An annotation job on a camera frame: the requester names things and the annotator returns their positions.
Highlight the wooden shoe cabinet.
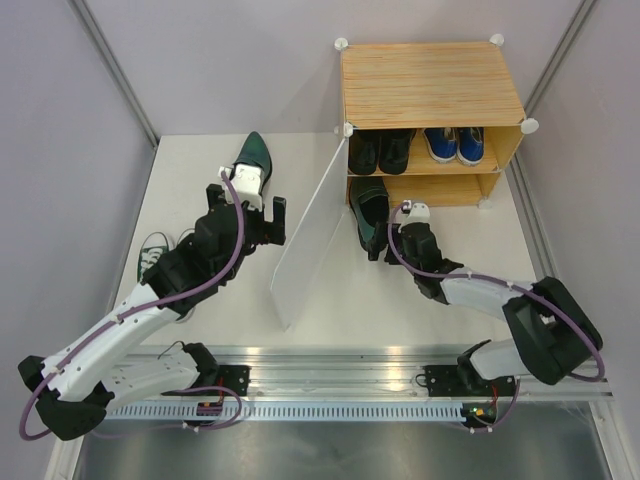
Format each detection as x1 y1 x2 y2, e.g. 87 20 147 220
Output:
334 34 539 208

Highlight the aluminium mounting rail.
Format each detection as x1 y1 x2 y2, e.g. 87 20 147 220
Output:
114 344 615 401

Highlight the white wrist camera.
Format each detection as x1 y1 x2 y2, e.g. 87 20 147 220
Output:
218 164 265 211
400 200 431 223

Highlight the blue canvas sneaker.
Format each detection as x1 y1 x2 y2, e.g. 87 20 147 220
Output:
423 127 457 164
457 127 485 166

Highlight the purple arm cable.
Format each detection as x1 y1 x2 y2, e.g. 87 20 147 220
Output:
18 172 249 441
387 202 609 431

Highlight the white slotted cable duct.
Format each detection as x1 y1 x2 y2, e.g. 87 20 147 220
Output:
106 401 465 423

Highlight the green leather shoe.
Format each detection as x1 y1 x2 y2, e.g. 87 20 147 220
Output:
234 131 273 192
349 177 390 252

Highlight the white cabinet door panel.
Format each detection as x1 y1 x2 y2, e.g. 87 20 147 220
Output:
270 138 349 330

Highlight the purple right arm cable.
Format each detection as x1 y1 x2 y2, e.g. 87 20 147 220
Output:
387 202 609 431

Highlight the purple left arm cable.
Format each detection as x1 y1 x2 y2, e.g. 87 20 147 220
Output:
18 172 249 441

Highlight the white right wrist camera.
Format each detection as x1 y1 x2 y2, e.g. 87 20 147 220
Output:
400 200 431 223

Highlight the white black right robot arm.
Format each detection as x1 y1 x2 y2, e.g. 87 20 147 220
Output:
360 222 605 395

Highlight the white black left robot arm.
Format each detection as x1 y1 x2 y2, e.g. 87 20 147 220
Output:
18 184 286 441

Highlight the green canvas sneaker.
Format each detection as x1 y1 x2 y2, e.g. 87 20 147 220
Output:
176 228 195 324
137 231 173 283

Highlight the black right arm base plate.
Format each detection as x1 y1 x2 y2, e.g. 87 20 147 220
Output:
422 365 516 398

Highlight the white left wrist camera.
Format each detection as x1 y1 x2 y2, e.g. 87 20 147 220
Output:
218 164 265 211

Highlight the black leather shoe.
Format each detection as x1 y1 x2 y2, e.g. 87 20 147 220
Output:
348 130 380 175
379 129 416 175

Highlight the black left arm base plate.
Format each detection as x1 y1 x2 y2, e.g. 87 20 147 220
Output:
215 365 251 397

